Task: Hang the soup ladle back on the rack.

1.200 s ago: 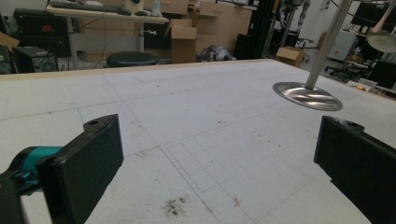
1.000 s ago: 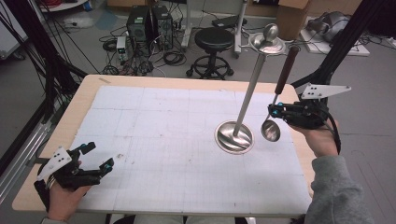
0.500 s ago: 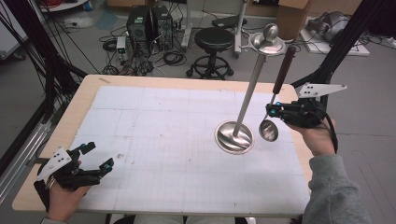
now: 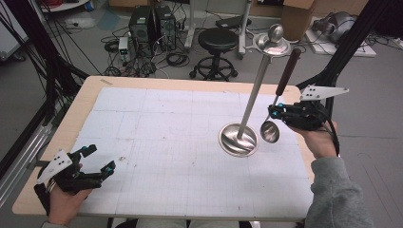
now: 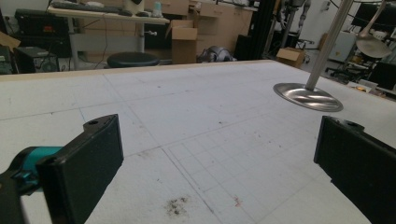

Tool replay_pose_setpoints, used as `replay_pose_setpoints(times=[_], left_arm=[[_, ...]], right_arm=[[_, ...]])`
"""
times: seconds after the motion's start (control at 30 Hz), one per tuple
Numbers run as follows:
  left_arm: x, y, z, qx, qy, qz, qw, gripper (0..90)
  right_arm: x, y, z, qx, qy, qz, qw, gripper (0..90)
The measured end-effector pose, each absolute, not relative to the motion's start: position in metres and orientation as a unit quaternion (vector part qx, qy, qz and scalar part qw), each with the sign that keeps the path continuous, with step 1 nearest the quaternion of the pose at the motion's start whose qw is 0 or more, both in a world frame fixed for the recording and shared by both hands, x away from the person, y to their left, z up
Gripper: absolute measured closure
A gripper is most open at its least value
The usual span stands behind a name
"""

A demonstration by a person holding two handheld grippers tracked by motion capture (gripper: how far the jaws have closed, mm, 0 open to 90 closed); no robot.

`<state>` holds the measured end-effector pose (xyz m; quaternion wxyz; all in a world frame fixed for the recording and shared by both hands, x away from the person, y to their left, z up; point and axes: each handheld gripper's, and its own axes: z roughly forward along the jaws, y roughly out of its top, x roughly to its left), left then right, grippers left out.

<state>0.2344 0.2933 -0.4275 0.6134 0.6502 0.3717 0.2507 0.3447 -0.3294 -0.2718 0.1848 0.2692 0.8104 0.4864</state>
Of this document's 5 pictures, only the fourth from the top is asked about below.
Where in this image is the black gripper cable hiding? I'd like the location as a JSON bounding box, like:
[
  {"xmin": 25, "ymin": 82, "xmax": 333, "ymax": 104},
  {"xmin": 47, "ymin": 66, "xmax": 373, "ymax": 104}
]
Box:
[{"xmin": 322, "ymin": 117, "xmax": 342, "ymax": 158}]

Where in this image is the steel ladle with wooden handle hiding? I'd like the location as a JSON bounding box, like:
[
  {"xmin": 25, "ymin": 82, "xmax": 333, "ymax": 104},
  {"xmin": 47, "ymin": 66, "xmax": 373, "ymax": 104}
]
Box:
[{"xmin": 259, "ymin": 47, "xmax": 302, "ymax": 144}]

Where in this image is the aluminium rail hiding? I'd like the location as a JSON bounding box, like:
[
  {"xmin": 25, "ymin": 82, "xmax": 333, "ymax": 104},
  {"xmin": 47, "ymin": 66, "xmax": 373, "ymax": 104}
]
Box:
[{"xmin": 0, "ymin": 123, "xmax": 55, "ymax": 207}]

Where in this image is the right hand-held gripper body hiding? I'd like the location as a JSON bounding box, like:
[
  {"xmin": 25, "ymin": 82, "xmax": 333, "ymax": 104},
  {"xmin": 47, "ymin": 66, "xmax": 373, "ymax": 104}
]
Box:
[{"xmin": 279, "ymin": 84, "xmax": 350, "ymax": 131}]

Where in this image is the black round stool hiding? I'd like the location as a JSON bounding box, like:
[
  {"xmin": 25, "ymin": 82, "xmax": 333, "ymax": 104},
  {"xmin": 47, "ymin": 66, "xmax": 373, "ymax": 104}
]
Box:
[{"xmin": 188, "ymin": 27, "xmax": 240, "ymax": 82}]

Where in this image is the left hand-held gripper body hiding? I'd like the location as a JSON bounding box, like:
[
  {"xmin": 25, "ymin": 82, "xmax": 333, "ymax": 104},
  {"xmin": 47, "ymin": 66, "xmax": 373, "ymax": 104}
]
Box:
[{"xmin": 35, "ymin": 149, "xmax": 104, "ymax": 195}]

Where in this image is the white floor board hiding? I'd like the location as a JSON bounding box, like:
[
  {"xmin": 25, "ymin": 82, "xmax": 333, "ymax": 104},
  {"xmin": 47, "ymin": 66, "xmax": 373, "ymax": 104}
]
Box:
[{"xmin": 305, "ymin": 29, "xmax": 378, "ymax": 59}]

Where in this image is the steel utensil stand with round base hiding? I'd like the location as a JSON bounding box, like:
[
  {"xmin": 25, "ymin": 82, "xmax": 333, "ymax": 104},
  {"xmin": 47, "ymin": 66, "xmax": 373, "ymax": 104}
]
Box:
[{"xmin": 218, "ymin": 23, "xmax": 293, "ymax": 159}]

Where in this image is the black cable bundle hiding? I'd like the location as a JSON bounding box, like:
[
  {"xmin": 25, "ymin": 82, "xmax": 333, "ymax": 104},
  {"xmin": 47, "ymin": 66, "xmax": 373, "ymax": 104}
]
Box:
[{"xmin": 0, "ymin": 0, "xmax": 91, "ymax": 127}]

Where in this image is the grey backpack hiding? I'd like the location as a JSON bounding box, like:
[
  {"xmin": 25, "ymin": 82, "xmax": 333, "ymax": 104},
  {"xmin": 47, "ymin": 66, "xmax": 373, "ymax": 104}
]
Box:
[{"xmin": 312, "ymin": 11, "xmax": 357, "ymax": 44}]

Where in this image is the black computer tower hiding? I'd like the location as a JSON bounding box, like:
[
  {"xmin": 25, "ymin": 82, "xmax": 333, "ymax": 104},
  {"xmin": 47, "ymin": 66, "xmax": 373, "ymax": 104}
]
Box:
[
  {"xmin": 127, "ymin": 6, "xmax": 156, "ymax": 58},
  {"xmin": 154, "ymin": 5, "xmax": 177, "ymax": 51}
]

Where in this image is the black frame column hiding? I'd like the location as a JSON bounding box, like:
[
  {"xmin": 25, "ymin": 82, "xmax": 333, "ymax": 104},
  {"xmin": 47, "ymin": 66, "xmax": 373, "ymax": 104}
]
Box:
[{"xmin": 296, "ymin": 0, "xmax": 393, "ymax": 94}]

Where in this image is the person's left hand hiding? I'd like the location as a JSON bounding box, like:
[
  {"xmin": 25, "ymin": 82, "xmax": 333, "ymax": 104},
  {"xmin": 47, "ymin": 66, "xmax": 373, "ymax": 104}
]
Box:
[{"xmin": 47, "ymin": 162, "xmax": 93, "ymax": 226}]

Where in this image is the person's right hand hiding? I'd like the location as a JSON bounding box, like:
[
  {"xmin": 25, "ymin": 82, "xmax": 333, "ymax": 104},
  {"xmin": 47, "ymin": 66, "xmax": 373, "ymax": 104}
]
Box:
[{"xmin": 289, "ymin": 122, "xmax": 339, "ymax": 160}]

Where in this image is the small grey power supply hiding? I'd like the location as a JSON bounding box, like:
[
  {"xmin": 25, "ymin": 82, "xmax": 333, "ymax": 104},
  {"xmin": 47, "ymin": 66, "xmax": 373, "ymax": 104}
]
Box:
[{"xmin": 118, "ymin": 36, "xmax": 131, "ymax": 63}]

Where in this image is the white grid mat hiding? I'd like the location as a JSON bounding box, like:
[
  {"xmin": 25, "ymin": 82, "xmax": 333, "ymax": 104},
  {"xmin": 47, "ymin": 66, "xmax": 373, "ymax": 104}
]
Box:
[{"xmin": 70, "ymin": 86, "xmax": 315, "ymax": 219}]

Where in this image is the tall open cardboard box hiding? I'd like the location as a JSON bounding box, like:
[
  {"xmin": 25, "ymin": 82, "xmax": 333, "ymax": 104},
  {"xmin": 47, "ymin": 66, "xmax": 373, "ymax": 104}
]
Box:
[{"xmin": 279, "ymin": 0, "xmax": 317, "ymax": 42}]

